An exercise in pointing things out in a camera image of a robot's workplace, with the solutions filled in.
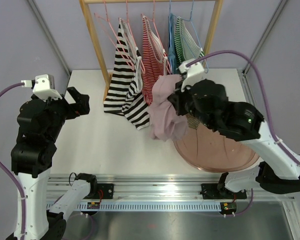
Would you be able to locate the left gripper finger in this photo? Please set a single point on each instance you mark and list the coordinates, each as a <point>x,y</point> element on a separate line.
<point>81,101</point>
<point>61,101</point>

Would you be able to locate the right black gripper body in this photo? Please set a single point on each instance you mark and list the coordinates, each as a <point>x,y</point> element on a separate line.
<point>185,104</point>

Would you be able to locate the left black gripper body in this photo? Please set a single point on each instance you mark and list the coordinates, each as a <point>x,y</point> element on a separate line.
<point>61,113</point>

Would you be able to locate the mauve pink tank top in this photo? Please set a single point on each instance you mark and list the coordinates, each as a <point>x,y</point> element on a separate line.
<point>165,124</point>

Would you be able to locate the black white striped tank top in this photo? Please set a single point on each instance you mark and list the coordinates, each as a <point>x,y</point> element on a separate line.
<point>124,97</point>

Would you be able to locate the blue tank top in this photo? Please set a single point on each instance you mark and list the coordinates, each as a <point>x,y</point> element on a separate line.
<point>171,55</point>

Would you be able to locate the red white striped tank top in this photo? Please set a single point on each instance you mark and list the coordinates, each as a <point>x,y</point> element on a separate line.
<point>154,58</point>

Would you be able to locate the pink wire hanger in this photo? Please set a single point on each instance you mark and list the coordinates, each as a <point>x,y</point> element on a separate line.
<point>155,40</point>
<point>108,29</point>
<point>127,21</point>

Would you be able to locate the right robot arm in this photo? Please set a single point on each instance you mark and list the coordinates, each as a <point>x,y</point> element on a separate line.
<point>207,101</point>

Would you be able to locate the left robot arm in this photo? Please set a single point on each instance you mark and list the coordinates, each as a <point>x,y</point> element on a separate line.
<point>40,123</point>

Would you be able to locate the green white striped tank top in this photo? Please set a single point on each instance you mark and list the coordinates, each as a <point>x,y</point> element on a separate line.
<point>185,46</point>

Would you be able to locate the wooden clothes rack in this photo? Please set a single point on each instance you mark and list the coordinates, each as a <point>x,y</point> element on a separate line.
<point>107,76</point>

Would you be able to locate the translucent pink plastic basin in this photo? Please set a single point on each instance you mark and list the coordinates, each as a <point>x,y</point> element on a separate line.
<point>211,152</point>

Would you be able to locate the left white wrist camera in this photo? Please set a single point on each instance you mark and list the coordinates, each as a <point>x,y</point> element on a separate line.
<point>43,87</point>

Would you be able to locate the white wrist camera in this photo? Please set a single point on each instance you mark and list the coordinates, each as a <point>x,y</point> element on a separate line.
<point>43,87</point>
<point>193,74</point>

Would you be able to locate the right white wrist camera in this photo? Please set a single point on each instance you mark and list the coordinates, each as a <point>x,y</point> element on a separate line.
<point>193,74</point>

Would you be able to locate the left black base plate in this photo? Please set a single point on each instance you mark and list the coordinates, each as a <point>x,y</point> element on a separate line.
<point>105,191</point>

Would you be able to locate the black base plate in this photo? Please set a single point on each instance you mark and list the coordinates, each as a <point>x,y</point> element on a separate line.
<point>105,191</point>
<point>216,191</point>

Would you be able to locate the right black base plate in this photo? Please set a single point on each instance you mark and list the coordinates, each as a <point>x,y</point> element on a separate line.
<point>216,191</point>

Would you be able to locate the aluminium mounting rail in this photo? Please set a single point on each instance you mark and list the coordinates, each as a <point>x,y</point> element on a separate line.
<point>159,188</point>

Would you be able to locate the white slotted cable duct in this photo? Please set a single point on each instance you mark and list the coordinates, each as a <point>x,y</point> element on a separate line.
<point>149,206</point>

